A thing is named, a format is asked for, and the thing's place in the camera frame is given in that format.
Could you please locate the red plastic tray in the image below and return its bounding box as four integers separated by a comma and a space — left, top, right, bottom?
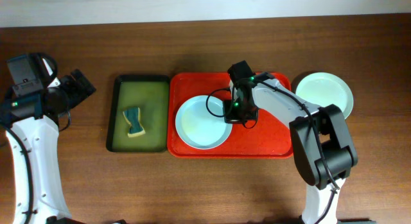
167, 73, 293, 159

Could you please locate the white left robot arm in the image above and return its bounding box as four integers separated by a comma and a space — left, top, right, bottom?
1, 69, 96, 223

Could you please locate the black tray with green liquid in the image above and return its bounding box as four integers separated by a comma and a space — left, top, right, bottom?
106, 74, 170, 153

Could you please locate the light blue plate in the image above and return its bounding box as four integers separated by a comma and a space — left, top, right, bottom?
175, 95, 232, 150

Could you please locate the green and yellow sponge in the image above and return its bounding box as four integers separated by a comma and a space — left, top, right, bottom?
123, 107, 145, 138

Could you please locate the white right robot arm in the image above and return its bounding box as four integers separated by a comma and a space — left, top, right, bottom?
225, 72, 358, 223

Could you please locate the light green plate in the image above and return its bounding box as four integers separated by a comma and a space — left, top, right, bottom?
295, 72, 354, 119

